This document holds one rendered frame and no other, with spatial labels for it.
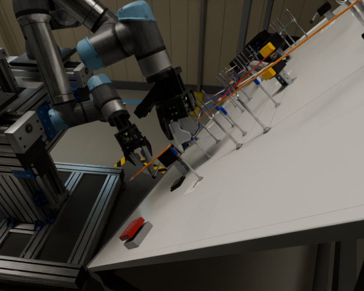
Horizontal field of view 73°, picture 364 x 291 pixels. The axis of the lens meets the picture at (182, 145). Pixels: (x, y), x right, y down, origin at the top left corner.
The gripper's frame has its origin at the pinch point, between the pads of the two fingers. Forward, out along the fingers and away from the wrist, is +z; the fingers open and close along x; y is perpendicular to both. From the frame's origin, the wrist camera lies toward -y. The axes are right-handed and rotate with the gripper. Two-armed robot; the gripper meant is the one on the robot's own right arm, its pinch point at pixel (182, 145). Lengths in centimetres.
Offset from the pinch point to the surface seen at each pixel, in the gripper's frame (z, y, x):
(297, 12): -8, 26, 267
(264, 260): 46.0, 11.0, 1.8
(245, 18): -24, 7, 90
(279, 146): -5.2, 27.9, -18.3
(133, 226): 5.6, -3.3, -24.5
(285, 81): -5.8, 27.1, 15.9
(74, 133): 16, -196, 116
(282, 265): 48, 16, 2
